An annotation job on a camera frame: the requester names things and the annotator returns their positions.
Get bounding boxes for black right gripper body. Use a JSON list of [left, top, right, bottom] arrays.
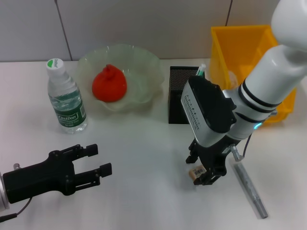
[[195, 136, 241, 176]]

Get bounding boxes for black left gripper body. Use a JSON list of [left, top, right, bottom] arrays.
[[2, 149, 77, 205]]

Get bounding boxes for beige eraser with barcode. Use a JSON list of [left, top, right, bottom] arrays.
[[188, 167, 207, 180]]

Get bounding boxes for silver grey marker pen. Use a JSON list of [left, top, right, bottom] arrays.
[[233, 162, 269, 219]]

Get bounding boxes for clear green-label water bottle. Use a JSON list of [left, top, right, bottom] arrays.
[[46, 57, 89, 135]]

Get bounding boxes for orange fruit with stem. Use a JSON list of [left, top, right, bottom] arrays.
[[92, 64, 128, 104]]

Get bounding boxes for white paper ball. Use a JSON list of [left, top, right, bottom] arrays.
[[227, 70, 242, 91]]

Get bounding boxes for green toothbrush case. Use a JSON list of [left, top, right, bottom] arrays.
[[196, 63, 207, 78]]

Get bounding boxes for black mesh pen holder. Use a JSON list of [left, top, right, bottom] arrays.
[[168, 66, 206, 125]]

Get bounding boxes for green wavy glass fruit bowl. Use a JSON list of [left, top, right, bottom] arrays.
[[76, 43, 165, 114]]

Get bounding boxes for yellow plastic bin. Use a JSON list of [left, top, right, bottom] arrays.
[[209, 24, 299, 124]]

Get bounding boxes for right arm cable with plug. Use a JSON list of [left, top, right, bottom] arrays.
[[228, 133, 253, 162]]

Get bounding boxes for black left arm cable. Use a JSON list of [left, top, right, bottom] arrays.
[[0, 197, 32, 221]]

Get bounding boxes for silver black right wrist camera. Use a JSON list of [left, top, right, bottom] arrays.
[[180, 76, 237, 148]]

